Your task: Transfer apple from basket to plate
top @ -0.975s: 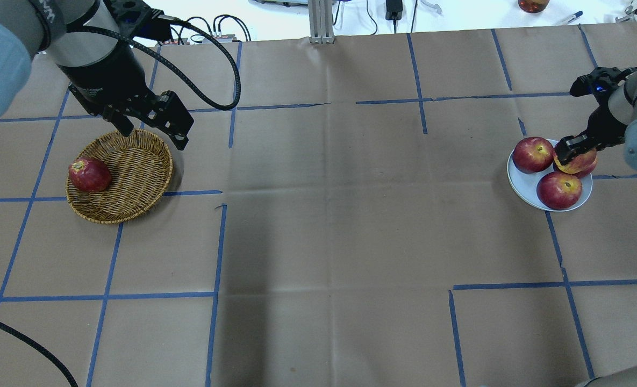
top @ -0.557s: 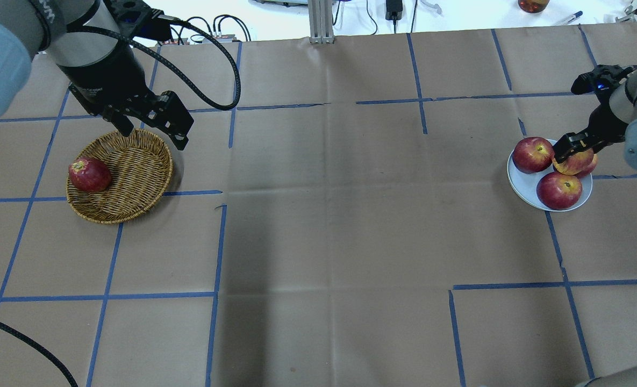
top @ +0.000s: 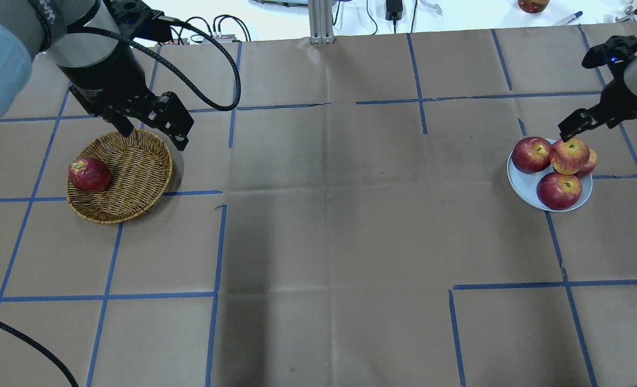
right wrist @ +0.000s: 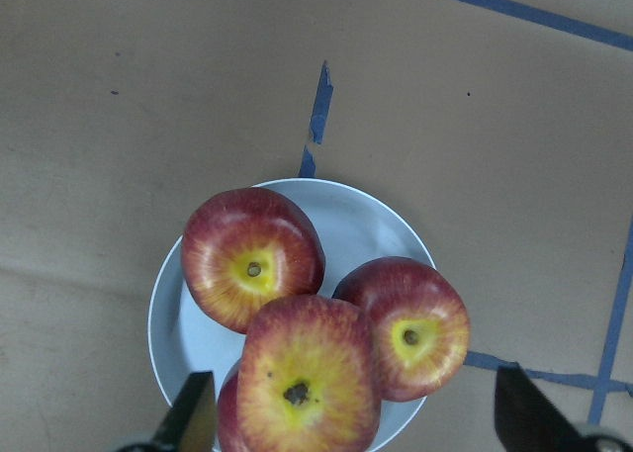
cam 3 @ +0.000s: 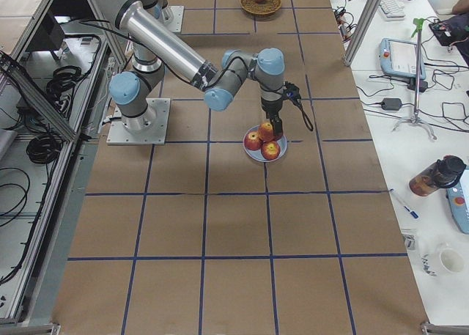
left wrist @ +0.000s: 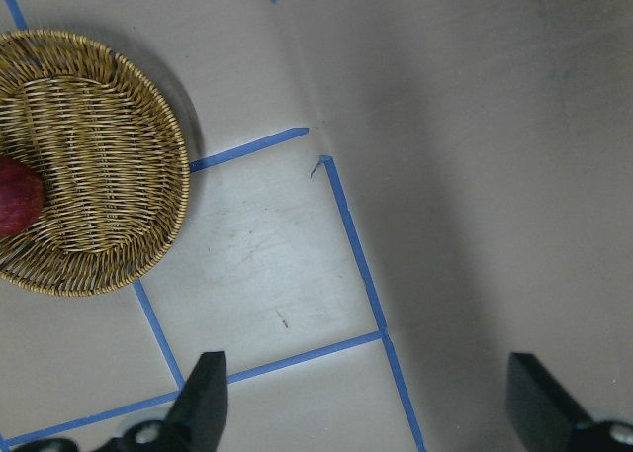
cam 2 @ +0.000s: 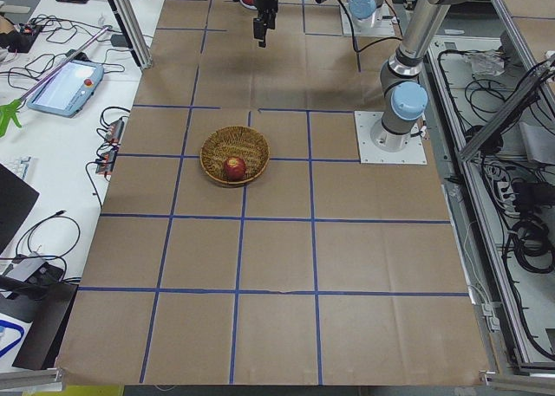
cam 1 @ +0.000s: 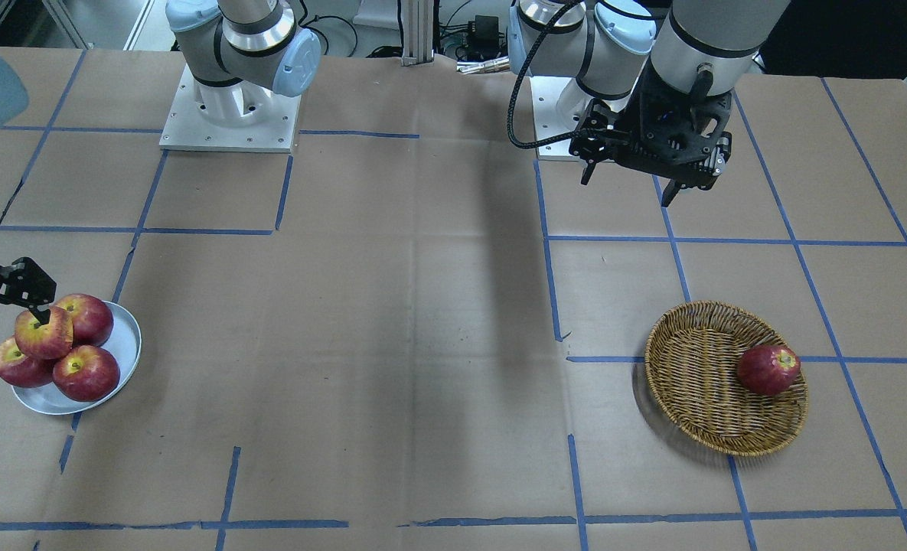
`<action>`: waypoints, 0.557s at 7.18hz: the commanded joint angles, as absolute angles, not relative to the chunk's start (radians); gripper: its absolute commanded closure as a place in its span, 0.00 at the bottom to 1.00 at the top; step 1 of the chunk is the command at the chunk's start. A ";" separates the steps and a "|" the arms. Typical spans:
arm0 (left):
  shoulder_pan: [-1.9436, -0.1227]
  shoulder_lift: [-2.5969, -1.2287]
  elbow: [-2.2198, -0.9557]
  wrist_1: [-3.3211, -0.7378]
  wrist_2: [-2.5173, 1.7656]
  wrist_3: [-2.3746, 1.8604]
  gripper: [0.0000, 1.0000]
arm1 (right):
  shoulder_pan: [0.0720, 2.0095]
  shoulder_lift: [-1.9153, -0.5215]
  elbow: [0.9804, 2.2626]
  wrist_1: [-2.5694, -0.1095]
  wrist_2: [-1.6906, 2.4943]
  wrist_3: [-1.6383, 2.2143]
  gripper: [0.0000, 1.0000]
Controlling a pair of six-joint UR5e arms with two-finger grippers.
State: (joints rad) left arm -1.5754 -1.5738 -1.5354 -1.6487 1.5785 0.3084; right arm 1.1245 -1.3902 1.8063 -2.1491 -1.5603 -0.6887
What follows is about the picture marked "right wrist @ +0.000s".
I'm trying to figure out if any light blue plate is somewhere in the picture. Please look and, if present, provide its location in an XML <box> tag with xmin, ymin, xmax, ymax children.
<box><xmin>147</xmin><ymin>178</ymin><xmax>433</xmax><ymax>451</ymax></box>

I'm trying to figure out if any red apple, plate top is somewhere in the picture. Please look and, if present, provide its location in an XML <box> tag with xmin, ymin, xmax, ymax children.
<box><xmin>333</xmin><ymin>256</ymin><xmax>471</xmax><ymax>403</ymax></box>

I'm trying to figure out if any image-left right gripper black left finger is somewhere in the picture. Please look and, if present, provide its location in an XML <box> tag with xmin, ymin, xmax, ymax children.
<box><xmin>150</xmin><ymin>371</ymin><xmax>217</xmax><ymax>452</ymax></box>

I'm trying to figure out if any red apple, plate left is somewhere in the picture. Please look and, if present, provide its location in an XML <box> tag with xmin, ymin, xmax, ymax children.
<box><xmin>181</xmin><ymin>187</ymin><xmax>325</xmax><ymax>333</ymax></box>

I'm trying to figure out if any red yellow streaked apple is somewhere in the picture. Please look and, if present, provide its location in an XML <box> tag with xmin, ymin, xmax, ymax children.
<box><xmin>236</xmin><ymin>295</ymin><xmax>381</xmax><ymax>451</ymax></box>

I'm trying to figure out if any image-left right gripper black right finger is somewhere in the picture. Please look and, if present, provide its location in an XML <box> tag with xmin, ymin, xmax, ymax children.
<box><xmin>494</xmin><ymin>365</ymin><xmax>585</xmax><ymax>452</ymax></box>

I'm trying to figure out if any red apple, plate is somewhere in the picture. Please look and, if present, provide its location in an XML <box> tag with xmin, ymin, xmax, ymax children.
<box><xmin>181</xmin><ymin>187</ymin><xmax>325</xmax><ymax>333</ymax></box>
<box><xmin>217</xmin><ymin>363</ymin><xmax>248</xmax><ymax>452</ymax></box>
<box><xmin>333</xmin><ymin>256</ymin><xmax>471</xmax><ymax>403</ymax></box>

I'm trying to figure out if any red apple, plate front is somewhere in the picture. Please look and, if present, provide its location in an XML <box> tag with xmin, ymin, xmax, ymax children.
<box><xmin>217</xmin><ymin>363</ymin><xmax>248</xmax><ymax>452</ymax></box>

